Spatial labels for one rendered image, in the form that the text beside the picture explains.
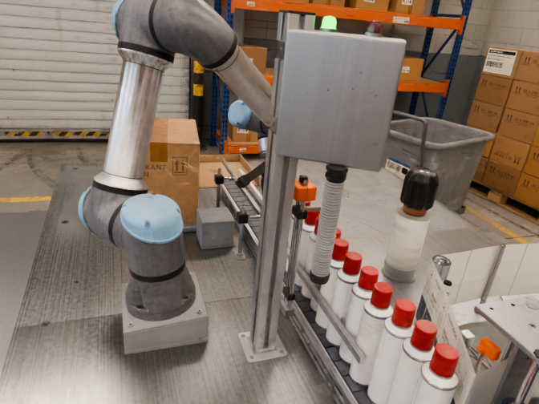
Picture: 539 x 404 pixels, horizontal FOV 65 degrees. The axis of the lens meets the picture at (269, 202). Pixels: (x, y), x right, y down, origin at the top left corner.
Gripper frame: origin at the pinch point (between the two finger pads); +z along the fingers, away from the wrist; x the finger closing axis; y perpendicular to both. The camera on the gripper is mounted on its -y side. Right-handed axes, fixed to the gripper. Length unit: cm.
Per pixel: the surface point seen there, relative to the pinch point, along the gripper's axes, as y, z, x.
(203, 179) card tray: -8, -21, 56
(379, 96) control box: -6, -14, -68
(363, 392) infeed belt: -2, 34, -48
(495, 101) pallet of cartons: 295, -102, 179
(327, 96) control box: -12, -15, -64
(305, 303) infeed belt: -2.1, 20.9, -25.3
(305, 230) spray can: -1.3, 3.9, -27.8
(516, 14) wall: 450, -250, 268
